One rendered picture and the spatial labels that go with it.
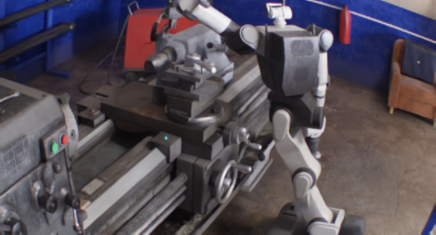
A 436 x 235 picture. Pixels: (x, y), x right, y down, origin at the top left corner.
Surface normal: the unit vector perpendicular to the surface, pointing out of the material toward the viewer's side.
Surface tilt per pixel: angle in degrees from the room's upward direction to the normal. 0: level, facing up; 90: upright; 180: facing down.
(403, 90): 90
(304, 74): 100
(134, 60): 90
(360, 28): 90
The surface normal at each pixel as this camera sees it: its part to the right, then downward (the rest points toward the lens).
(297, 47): 0.35, 0.33
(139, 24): -0.07, 0.41
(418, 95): -0.40, 0.36
